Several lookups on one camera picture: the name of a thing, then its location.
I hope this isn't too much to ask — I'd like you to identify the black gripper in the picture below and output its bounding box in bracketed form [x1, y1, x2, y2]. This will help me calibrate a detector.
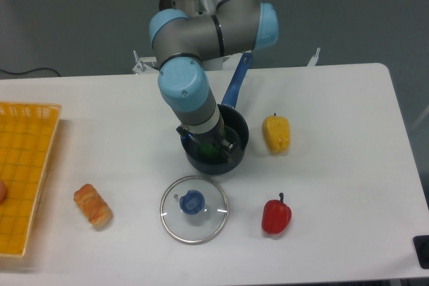
[176, 125, 235, 151]

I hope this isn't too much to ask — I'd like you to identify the glass pot lid blue knob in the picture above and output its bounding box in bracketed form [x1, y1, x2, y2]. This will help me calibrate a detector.
[160, 175, 229, 245]

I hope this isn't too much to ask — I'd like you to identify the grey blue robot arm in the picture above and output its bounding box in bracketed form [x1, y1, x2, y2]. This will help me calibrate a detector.
[149, 0, 279, 143]

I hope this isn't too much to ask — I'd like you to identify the green bell pepper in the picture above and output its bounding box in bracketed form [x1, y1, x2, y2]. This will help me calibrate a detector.
[197, 126, 237, 163]

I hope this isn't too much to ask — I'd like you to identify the yellow bell pepper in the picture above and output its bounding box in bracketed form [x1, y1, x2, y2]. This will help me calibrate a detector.
[262, 113, 291, 155]

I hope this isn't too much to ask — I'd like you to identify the red bell pepper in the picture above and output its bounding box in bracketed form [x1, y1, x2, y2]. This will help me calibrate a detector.
[261, 192, 292, 234]

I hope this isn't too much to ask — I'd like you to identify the toy bread roll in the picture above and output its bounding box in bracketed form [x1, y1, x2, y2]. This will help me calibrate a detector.
[74, 184, 113, 228]

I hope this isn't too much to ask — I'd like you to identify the yellow wicker basket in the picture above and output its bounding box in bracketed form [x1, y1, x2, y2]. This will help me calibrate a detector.
[1, 101, 62, 258]

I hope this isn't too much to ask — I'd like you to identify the pink item in basket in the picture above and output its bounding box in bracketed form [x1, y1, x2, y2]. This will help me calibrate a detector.
[0, 180, 7, 203]

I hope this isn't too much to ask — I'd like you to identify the black device table edge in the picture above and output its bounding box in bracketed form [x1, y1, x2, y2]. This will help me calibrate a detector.
[413, 235, 429, 269]

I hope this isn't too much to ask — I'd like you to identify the dark pot blue handle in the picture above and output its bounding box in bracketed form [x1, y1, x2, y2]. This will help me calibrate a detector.
[180, 53, 253, 175]

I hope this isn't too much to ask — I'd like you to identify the white bracket right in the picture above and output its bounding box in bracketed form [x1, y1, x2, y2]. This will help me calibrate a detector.
[307, 47, 320, 67]

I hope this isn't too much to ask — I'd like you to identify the black cable on floor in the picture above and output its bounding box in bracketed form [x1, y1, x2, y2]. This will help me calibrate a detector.
[0, 67, 62, 77]

